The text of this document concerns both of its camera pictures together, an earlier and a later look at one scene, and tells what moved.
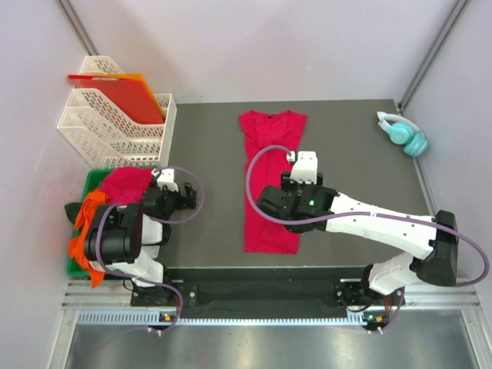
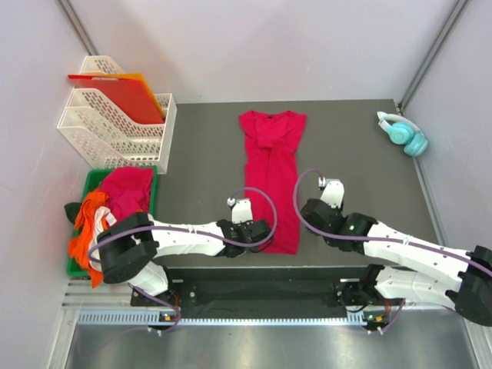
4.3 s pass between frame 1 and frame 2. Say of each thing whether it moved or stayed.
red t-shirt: stayed
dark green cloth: stayed
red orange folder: stayed
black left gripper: moved
